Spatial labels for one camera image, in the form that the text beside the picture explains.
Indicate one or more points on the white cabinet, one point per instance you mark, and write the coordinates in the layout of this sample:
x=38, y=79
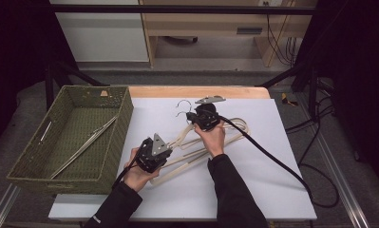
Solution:
x=101, y=34

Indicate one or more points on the beige clothes hanger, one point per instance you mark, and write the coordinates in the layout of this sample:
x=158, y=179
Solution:
x=177, y=171
x=184, y=159
x=82, y=147

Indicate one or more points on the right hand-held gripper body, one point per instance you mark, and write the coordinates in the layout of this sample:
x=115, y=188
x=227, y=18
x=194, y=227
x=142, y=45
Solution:
x=206, y=117

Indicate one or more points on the yellow and black tool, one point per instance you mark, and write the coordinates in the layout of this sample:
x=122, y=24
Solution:
x=287, y=100

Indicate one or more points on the white board sheet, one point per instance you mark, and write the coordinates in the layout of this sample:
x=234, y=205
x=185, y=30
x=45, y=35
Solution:
x=184, y=199

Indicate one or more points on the light wooden desk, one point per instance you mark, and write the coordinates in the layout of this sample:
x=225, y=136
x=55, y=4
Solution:
x=209, y=23

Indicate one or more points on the black metal stand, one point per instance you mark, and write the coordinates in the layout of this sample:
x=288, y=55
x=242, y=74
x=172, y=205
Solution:
x=51, y=82
x=310, y=88

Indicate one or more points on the beige basket tag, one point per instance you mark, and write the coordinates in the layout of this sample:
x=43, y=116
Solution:
x=104, y=93

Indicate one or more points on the black horizontal frame bar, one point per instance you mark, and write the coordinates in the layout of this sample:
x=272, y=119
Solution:
x=177, y=9

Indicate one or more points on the aluminium rail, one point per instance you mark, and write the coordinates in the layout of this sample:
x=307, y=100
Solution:
x=2, y=207
x=345, y=190

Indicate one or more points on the person's right hand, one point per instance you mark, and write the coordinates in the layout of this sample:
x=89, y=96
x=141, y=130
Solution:
x=214, y=141

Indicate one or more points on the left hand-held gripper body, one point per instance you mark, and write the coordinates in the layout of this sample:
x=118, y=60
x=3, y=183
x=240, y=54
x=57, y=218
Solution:
x=152, y=156

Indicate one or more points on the green woven basket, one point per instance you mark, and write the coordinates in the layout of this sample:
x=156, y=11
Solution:
x=76, y=126

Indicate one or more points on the person's left hand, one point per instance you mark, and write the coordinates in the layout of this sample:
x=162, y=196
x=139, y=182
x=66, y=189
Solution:
x=138, y=179

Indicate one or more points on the black curtain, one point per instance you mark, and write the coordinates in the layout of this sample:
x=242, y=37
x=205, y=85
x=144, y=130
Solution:
x=358, y=88
x=16, y=63

